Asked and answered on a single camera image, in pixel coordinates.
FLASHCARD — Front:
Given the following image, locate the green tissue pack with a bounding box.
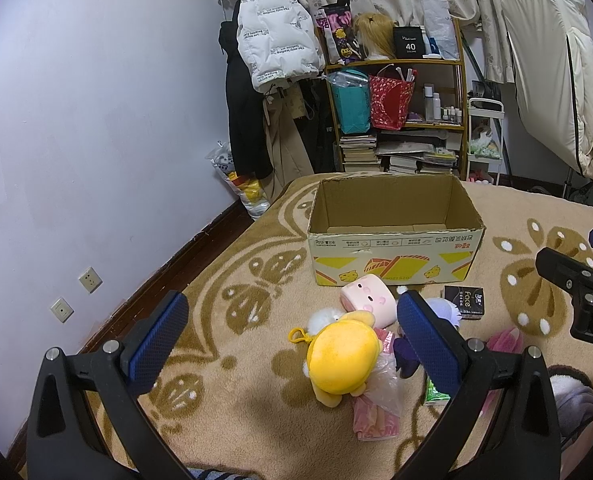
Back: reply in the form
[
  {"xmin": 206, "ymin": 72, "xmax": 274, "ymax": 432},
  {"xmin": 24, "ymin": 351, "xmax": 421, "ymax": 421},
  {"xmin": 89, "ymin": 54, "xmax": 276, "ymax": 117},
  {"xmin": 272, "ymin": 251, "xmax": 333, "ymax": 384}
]
[{"xmin": 423, "ymin": 376, "xmax": 451, "ymax": 406}]

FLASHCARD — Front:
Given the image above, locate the black face mask box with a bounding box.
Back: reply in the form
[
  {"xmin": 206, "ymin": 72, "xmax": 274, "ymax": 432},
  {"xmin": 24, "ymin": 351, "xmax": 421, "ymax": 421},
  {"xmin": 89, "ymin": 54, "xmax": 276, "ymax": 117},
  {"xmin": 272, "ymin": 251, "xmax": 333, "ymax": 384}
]
[{"xmin": 443, "ymin": 285, "xmax": 484, "ymax": 320}]

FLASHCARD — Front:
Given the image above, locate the purple haired doll plush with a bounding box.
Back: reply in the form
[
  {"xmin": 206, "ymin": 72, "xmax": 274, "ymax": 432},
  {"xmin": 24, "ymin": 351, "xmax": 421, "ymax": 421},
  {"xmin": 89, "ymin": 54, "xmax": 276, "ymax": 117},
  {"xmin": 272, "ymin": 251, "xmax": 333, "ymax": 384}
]
[{"xmin": 392, "ymin": 298, "xmax": 461, "ymax": 379}]

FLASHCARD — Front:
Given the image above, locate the pink packaged cloth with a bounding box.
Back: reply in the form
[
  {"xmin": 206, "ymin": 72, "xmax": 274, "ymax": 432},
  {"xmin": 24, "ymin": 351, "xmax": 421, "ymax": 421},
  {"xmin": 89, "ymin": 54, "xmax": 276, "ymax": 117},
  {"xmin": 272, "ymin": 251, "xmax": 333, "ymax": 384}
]
[{"xmin": 353, "ymin": 328, "xmax": 403, "ymax": 442}]

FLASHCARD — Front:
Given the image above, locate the yellow dog plush toy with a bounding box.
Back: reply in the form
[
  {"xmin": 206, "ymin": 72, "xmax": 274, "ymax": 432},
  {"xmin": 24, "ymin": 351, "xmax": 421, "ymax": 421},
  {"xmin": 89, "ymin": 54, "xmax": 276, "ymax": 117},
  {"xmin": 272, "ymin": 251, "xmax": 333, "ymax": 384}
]
[{"xmin": 288, "ymin": 311, "xmax": 382, "ymax": 408}]

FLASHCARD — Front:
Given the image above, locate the pink square face plush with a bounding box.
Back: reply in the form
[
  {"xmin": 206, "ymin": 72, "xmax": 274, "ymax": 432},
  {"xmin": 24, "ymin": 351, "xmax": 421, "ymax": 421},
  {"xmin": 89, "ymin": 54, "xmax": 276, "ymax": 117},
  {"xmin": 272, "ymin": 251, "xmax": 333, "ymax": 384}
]
[{"xmin": 340, "ymin": 274, "xmax": 397, "ymax": 330}]

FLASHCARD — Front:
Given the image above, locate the white fluffy plush toy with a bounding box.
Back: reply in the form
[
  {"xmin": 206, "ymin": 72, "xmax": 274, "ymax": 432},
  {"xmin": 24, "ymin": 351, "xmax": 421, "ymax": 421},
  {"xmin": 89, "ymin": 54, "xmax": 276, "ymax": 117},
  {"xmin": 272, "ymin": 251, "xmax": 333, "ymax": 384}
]
[{"xmin": 306, "ymin": 307, "xmax": 345, "ymax": 336}]

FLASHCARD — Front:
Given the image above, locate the pink fuzzy plush toy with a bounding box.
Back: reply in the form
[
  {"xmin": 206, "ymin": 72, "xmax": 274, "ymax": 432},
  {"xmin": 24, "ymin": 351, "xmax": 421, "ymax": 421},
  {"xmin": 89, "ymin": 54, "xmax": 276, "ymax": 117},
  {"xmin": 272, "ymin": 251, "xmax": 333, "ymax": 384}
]
[{"xmin": 485, "ymin": 327, "xmax": 525, "ymax": 354}]

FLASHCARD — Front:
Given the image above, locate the grey fuzzy slipper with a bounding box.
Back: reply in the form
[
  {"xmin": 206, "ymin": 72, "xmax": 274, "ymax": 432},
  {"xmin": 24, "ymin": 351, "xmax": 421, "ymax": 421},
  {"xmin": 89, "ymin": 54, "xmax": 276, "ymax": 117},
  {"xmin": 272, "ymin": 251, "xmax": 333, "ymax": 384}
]
[{"xmin": 548, "ymin": 365, "xmax": 593, "ymax": 439}]

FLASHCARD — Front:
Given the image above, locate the open cardboard box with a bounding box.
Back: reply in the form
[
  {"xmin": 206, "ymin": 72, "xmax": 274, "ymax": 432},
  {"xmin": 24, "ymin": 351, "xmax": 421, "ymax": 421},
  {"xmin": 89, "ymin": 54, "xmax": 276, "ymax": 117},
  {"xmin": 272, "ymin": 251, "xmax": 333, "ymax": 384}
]
[{"xmin": 307, "ymin": 174, "xmax": 485, "ymax": 287}]

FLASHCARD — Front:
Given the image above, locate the beige patterned carpet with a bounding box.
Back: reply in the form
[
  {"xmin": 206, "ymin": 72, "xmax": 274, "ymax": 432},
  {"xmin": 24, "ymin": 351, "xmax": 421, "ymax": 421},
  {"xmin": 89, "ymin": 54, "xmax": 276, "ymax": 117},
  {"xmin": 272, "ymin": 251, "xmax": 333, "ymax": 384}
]
[{"xmin": 18, "ymin": 171, "xmax": 593, "ymax": 480}]

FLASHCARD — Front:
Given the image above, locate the white rolling cart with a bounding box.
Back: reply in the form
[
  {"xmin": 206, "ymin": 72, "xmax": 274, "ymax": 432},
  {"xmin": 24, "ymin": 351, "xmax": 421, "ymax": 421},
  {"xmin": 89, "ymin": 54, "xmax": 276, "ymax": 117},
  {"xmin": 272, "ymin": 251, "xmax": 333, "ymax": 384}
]
[{"xmin": 466, "ymin": 96, "xmax": 505, "ymax": 185}]

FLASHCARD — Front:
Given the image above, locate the cream hanging garment bag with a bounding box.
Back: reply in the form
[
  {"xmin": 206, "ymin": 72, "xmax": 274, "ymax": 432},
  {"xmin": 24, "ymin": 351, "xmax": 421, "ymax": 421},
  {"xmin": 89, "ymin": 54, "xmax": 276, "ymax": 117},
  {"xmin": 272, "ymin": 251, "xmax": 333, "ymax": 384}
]
[{"xmin": 502, "ymin": 0, "xmax": 593, "ymax": 180}]

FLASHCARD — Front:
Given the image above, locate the right pile of books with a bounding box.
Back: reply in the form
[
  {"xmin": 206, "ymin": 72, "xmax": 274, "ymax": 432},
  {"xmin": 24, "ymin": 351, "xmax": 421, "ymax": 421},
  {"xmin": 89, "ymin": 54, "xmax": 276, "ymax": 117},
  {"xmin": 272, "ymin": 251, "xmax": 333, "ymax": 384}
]
[{"xmin": 376, "ymin": 129, "xmax": 461, "ymax": 176}]

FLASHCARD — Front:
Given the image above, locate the left stack of books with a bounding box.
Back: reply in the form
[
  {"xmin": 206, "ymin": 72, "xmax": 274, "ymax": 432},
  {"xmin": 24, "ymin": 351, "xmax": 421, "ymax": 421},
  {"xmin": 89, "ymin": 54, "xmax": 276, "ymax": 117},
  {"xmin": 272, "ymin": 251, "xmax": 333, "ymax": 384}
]
[{"xmin": 339, "ymin": 134, "xmax": 382, "ymax": 172}]

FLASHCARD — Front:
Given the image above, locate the red gift bag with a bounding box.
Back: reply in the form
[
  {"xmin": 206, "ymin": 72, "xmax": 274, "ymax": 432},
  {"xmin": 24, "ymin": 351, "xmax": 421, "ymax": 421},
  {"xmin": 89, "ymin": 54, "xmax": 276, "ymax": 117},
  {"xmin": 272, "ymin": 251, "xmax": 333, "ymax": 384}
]
[{"xmin": 368, "ymin": 64, "xmax": 417, "ymax": 131}]

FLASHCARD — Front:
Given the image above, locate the wooden bookshelf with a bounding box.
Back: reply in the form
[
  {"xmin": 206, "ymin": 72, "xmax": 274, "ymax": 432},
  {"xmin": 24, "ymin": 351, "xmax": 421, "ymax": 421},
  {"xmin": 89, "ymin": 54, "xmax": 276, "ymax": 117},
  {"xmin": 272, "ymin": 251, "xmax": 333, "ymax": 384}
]
[{"xmin": 320, "ymin": 16, "xmax": 470, "ymax": 181}]

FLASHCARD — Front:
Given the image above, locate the white plastic bag on shelf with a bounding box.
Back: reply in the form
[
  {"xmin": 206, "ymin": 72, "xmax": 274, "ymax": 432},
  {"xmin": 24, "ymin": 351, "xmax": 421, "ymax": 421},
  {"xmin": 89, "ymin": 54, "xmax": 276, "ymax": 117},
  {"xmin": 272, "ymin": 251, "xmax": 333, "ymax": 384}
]
[{"xmin": 421, "ymin": 0, "xmax": 459, "ymax": 61}]

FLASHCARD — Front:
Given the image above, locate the black box number 40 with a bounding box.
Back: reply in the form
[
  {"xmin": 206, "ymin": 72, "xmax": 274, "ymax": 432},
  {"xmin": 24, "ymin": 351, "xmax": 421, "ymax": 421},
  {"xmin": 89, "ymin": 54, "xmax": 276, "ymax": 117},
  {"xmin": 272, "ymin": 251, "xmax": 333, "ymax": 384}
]
[{"xmin": 393, "ymin": 26, "xmax": 426, "ymax": 58}]

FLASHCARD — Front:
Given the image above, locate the teal gift bag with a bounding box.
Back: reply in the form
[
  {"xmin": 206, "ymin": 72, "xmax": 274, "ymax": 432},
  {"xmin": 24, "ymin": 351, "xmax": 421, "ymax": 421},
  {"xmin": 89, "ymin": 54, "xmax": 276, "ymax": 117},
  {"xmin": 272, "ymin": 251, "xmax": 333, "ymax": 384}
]
[{"xmin": 326, "ymin": 68, "xmax": 370, "ymax": 134}]

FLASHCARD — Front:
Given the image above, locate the blonde wig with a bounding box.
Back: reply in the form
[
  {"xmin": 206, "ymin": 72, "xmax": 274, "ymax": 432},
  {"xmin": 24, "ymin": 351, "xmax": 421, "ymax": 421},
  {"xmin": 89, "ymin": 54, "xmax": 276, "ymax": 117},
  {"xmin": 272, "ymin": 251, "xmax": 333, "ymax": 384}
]
[{"xmin": 354, "ymin": 13, "xmax": 395, "ymax": 60}]

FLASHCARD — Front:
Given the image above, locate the plastic bag of toys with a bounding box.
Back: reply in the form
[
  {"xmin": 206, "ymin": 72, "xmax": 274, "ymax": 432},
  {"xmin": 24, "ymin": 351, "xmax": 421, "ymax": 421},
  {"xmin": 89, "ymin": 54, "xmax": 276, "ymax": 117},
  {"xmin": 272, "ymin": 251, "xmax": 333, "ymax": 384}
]
[{"xmin": 206, "ymin": 141, "xmax": 269, "ymax": 221}]

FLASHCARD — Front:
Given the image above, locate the beige trench coat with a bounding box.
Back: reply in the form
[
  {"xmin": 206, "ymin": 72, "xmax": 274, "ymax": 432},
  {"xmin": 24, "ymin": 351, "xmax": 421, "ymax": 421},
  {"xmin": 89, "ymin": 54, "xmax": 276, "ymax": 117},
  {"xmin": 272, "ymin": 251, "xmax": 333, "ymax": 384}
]
[{"xmin": 260, "ymin": 93, "xmax": 314, "ymax": 203}]

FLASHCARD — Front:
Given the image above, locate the pink black patterned bag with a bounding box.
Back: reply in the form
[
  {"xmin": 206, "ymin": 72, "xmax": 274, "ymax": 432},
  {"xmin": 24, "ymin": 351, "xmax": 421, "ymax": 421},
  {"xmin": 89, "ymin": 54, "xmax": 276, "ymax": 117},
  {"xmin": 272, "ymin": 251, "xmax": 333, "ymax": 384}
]
[{"xmin": 314, "ymin": 0, "xmax": 363, "ymax": 65}]

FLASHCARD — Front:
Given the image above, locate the black hanging coat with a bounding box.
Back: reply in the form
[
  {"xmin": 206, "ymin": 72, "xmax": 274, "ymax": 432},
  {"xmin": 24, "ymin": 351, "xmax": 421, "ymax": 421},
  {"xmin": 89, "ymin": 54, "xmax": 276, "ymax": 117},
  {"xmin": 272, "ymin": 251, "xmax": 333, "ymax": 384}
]
[{"xmin": 218, "ymin": 4, "xmax": 274, "ymax": 180}]

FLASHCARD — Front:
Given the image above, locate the white puffer jacket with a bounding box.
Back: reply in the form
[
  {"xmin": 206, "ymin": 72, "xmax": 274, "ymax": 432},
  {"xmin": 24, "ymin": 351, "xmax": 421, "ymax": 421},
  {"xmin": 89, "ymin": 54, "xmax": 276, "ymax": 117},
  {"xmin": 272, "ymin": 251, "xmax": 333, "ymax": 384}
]
[{"xmin": 237, "ymin": 0, "xmax": 325, "ymax": 94}]

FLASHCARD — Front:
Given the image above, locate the lower wall socket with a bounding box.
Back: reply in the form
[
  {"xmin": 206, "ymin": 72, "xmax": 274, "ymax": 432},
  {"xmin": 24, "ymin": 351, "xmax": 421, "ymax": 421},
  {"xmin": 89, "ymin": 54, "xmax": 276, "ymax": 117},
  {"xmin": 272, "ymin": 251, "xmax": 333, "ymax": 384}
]
[{"xmin": 50, "ymin": 298, "xmax": 74, "ymax": 323}]

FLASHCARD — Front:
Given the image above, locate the wall socket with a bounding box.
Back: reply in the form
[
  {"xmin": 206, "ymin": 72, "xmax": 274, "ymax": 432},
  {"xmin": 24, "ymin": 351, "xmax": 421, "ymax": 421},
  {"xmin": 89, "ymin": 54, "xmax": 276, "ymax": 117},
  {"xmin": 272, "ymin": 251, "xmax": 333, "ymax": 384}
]
[
  {"xmin": 78, "ymin": 266, "xmax": 102, "ymax": 294},
  {"xmin": 50, "ymin": 298, "xmax": 74, "ymax": 323}
]

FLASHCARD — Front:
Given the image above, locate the upper wall socket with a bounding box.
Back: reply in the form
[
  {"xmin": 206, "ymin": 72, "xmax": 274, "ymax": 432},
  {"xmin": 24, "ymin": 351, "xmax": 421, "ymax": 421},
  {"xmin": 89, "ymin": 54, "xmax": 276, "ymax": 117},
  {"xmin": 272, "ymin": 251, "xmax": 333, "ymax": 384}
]
[{"xmin": 78, "ymin": 266, "xmax": 102, "ymax": 294}]

